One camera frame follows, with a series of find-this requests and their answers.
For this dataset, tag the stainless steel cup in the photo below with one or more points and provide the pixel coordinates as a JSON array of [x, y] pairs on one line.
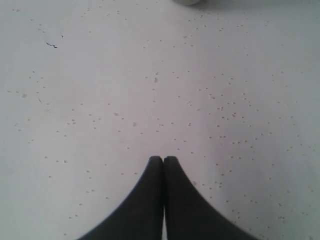
[[186, 2]]

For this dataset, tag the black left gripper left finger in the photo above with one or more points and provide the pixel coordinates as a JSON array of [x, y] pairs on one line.
[[140, 216]]

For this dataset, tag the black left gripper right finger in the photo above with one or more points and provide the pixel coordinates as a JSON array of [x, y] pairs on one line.
[[188, 216]]

